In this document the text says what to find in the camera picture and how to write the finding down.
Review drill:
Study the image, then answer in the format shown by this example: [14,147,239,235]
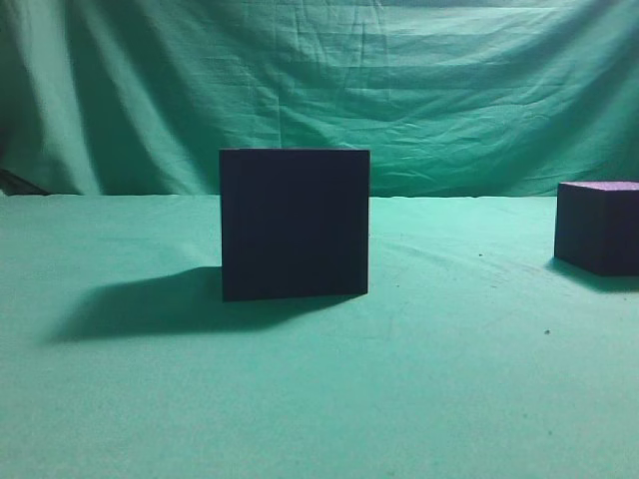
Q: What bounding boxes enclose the purple foam cube block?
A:
[219,149,371,301]

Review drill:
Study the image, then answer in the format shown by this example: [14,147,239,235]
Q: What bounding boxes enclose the purple foam groove base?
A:
[554,181,638,276]

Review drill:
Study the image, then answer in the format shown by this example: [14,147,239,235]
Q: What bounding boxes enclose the green backdrop cloth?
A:
[1,1,638,197]

